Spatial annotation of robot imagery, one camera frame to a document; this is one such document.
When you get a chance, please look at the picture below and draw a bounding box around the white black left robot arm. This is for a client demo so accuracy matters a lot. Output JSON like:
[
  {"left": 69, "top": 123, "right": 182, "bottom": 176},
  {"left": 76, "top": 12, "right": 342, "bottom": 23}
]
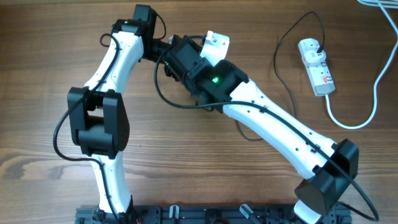
[{"left": 52, "top": 4, "right": 162, "bottom": 223}]

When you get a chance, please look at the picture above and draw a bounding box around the white charger plug adapter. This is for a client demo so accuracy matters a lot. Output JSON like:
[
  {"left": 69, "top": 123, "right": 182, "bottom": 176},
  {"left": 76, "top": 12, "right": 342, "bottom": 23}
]
[{"left": 302, "top": 49, "right": 326, "bottom": 67}]

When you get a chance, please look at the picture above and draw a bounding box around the black charger cable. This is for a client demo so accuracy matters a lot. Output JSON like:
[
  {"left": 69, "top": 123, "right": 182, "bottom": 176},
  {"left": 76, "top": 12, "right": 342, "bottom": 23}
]
[{"left": 234, "top": 11, "right": 326, "bottom": 142}]

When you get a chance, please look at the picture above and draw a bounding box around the white power strip cable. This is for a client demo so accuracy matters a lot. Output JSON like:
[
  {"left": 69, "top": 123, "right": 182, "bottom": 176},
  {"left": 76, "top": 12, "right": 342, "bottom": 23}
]
[{"left": 324, "top": 0, "right": 398, "bottom": 130}]

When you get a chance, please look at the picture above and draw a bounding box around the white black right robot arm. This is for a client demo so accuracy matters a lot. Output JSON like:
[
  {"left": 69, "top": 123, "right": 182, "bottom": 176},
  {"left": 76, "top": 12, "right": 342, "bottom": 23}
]
[{"left": 160, "top": 33, "right": 359, "bottom": 223}]

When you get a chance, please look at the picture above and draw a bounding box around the white power strip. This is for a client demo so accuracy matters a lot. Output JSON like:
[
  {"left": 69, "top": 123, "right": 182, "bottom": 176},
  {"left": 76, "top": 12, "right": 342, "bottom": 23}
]
[{"left": 298, "top": 38, "right": 335, "bottom": 96}]

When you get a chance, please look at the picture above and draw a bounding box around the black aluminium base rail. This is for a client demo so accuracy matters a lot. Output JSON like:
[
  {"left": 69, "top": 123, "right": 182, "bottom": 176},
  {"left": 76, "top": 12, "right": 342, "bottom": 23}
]
[{"left": 75, "top": 204, "right": 353, "bottom": 224}]

